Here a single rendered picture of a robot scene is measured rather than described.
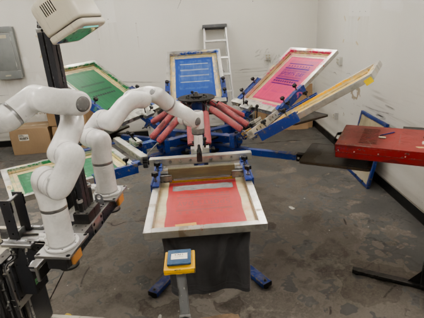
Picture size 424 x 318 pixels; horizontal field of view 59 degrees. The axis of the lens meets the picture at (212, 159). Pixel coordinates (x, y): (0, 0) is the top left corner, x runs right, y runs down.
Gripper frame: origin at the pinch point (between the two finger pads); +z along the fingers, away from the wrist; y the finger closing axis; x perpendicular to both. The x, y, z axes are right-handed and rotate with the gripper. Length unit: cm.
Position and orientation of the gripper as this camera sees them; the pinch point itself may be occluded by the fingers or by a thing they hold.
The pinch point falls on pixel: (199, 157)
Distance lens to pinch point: 226.2
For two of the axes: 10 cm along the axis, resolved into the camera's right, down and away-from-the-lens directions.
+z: 0.4, 9.3, 3.6
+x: 10.0, -0.6, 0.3
